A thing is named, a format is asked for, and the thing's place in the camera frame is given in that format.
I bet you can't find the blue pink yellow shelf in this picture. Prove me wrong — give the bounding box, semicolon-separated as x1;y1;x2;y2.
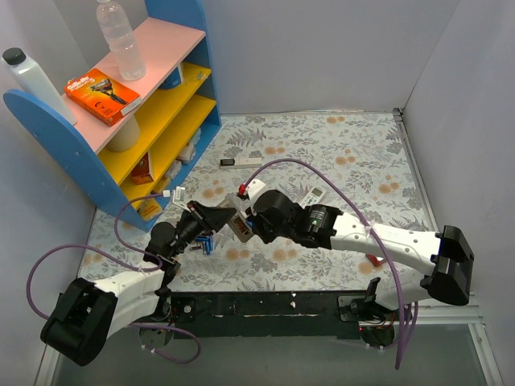
3;1;221;231

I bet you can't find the floral patterned table mat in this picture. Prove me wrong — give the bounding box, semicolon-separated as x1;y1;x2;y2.
76;112;448;293

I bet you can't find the grey beige remote control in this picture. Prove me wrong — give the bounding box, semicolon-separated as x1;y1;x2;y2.
218;198;253;243

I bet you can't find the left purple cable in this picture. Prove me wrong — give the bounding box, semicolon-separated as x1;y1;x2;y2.
26;191;202;365

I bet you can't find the orange box on shelf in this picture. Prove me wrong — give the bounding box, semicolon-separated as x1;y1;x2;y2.
130;151;155;185

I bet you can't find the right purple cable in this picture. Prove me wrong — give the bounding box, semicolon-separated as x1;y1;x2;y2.
241;158;419;370

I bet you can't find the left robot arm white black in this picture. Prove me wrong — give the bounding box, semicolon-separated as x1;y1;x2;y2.
40;201;237;366

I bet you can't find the beige cylinder container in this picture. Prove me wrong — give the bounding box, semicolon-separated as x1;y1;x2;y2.
106;116;141;152

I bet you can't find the orange Gillette razor box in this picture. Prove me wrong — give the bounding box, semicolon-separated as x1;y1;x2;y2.
64;68;142;126

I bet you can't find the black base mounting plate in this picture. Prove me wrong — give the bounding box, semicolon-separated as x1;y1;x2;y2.
171;290;410;345

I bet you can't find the clear plastic water bottle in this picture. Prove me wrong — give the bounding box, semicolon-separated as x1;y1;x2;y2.
96;1;146;81

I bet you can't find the red silver battery box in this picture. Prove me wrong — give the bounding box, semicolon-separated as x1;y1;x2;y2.
365;253;386;268

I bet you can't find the white slim remote black end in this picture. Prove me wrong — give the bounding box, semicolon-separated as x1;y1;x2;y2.
219;157;263;170

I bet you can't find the white bottle black cap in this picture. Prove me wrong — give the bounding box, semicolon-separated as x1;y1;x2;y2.
2;47;77;125

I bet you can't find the yellow sponge pack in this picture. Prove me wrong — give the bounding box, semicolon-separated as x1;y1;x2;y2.
138;195;163;222

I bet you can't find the purple cable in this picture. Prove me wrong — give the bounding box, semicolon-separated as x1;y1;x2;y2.
26;191;202;365
241;158;419;370

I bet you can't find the white air conditioner remote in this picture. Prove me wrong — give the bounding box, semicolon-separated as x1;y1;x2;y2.
299;187;326;207

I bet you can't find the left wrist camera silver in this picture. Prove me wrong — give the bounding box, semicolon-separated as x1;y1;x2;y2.
161;186;187;210

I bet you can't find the pile of blue batteries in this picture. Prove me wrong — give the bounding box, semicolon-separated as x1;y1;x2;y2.
189;235;214;256

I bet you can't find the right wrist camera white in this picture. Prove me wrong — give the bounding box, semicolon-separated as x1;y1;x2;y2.
237;179;266;201

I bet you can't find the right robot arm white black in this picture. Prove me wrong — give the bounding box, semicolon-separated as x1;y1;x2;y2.
239;187;475;320

